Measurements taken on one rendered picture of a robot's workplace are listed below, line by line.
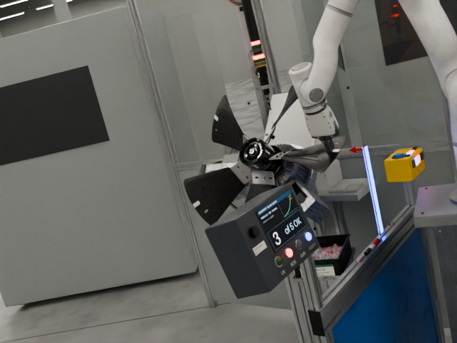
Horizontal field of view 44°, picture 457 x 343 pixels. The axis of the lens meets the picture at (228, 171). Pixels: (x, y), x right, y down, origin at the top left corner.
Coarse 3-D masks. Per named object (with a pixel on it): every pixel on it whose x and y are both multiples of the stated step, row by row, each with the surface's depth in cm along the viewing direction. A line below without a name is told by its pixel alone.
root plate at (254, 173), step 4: (252, 172) 219; (256, 172) 219; (260, 172) 220; (264, 172) 220; (268, 172) 221; (272, 172) 221; (252, 176) 218; (256, 176) 218; (260, 176) 219; (268, 176) 220; (272, 176) 220; (252, 180) 217; (256, 180) 217; (260, 180) 218; (264, 180) 218; (268, 180) 219; (272, 180) 219; (272, 184) 218
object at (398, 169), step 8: (400, 152) 222; (416, 152) 218; (384, 160) 217; (392, 160) 215; (400, 160) 213; (408, 160) 211; (392, 168) 216; (400, 168) 214; (408, 168) 212; (416, 168) 217; (424, 168) 224; (392, 176) 217; (400, 176) 215; (408, 176) 213; (416, 176) 216
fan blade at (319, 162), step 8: (344, 136) 208; (320, 144) 212; (288, 152) 216; (296, 152) 212; (304, 152) 208; (312, 152) 206; (320, 152) 204; (328, 152) 202; (336, 152) 200; (288, 160) 208; (296, 160) 206; (304, 160) 204; (312, 160) 202; (320, 160) 200; (328, 160) 198; (312, 168) 199; (320, 168) 197
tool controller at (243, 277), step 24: (264, 192) 153; (288, 192) 146; (240, 216) 131; (264, 216) 136; (288, 216) 143; (216, 240) 135; (240, 240) 130; (264, 240) 134; (288, 240) 140; (312, 240) 148; (240, 264) 133; (264, 264) 132; (288, 264) 138; (240, 288) 135; (264, 288) 131
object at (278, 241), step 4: (276, 228) 138; (268, 232) 136; (272, 232) 137; (276, 232) 138; (280, 232) 139; (272, 236) 136; (276, 236) 138; (280, 236) 139; (272, 240) 136; (276, 240) 137; (280, 240) 138; (284, 240) 139; (276, 244) 137; (280, 244) 138; (276, 248) 136
